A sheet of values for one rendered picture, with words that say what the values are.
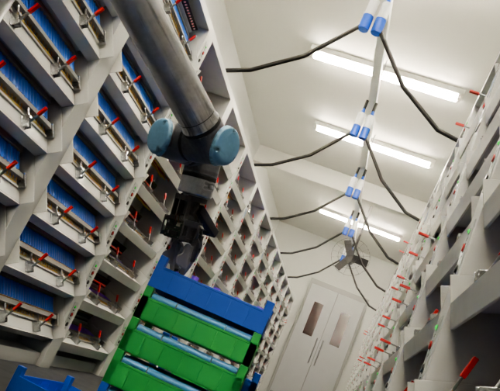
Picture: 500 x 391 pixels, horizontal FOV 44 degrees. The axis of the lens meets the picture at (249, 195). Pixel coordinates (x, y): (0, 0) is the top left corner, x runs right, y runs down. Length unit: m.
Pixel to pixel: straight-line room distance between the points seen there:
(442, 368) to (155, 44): 0.80
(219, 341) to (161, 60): 0.65
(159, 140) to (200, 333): 0.46
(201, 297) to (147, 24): 0.64
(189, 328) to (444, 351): 0.63
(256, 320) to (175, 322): 0.19
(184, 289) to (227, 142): 0.38
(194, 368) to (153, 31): 0.76
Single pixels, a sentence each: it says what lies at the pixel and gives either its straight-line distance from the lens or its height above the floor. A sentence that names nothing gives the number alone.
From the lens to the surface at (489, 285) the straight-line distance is 0.87.
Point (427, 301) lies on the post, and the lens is 1.85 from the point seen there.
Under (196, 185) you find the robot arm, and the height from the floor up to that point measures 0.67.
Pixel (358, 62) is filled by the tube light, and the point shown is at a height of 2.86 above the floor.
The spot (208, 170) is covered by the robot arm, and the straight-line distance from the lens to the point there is 1.57.
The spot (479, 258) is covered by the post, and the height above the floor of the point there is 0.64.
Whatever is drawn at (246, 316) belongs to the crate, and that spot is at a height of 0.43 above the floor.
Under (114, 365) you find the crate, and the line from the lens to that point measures 1.52.
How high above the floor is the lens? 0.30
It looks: 15 degrees up
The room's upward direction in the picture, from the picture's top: 24 degrees clockwise
